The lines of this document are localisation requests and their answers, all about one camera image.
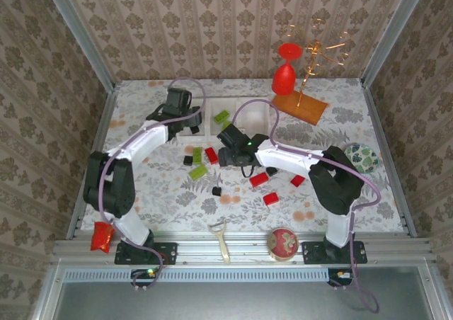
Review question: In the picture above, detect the white plastic bin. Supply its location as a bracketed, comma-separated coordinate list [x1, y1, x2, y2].
[239, 98, 274, 134]

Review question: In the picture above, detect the floral patterned table cover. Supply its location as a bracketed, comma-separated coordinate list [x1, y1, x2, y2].
[81, 79, 406, 234]

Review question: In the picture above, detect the red plastic goblet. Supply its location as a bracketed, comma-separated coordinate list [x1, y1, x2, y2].
[271, 42, 304, 96]

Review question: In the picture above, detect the cream bottle opener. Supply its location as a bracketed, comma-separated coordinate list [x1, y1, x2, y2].
[207, 222, 231, 264]

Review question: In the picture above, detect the round red floral tin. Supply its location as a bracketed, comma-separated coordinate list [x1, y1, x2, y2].
[267, 227, 300, 263]

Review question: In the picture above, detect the leaf patterned bowl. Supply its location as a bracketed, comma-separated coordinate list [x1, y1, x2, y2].
[345, 142, 380, 174]

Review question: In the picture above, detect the red foil bag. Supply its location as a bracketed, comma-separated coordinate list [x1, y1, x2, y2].
[90, 221, 116, 253]

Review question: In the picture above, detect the black connector board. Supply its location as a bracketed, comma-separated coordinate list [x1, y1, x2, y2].
[130, 268, 159, 288]
[327, 268, 355, 287]

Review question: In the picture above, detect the grey metal panel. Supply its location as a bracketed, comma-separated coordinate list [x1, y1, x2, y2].
[52, 280, 438, 320]

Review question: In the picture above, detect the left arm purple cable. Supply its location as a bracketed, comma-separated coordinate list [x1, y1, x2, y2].
[98, 76, 208, 292]

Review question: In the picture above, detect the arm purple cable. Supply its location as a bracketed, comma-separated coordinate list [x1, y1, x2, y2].
[233, 99, 382, 314]
[98, 76, 208, 292]

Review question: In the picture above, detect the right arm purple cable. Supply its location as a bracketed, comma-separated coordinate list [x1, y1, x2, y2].
[233, 99, 382, 314]

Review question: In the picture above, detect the gold wire tree wooden base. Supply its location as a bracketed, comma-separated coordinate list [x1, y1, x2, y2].
[270, 17, 355, 126]

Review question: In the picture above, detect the aluminium side rail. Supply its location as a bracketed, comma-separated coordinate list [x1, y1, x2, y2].
[67, 86, 120, 239]
[360, 82, 418, 238]

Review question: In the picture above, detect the aluminium front rail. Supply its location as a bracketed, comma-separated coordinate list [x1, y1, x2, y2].
[51, 232, 438, 266]

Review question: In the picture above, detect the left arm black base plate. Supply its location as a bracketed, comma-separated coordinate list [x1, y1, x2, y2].
[114, 241, 178, 265]

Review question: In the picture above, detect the white slotted cable duct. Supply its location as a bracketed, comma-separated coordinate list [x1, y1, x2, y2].
[63, 267, 332, 282]

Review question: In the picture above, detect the aluminium frame post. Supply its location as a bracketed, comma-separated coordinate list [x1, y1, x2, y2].
[40, 0, 117, 93]
[360, 0, 432, 89]

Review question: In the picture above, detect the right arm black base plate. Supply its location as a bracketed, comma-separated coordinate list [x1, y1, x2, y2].
[301, 241, 368, 264]

